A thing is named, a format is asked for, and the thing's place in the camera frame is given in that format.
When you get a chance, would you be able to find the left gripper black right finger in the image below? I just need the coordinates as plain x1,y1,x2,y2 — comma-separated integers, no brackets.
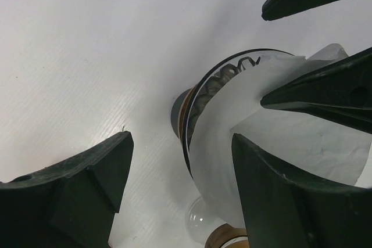
231,134,371,247

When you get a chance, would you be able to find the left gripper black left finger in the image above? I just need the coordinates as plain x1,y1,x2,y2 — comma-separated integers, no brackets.
1,131,134,247

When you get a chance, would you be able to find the white paper coffee filter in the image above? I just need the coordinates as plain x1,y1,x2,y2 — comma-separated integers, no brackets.
189,44,371,228

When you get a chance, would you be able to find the grey swirled glass dripper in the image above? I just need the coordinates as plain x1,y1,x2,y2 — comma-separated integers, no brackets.
179,48,293,172

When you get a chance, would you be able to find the clear glass carafe wooden collar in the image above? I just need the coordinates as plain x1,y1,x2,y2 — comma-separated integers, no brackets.
185,196,225,247

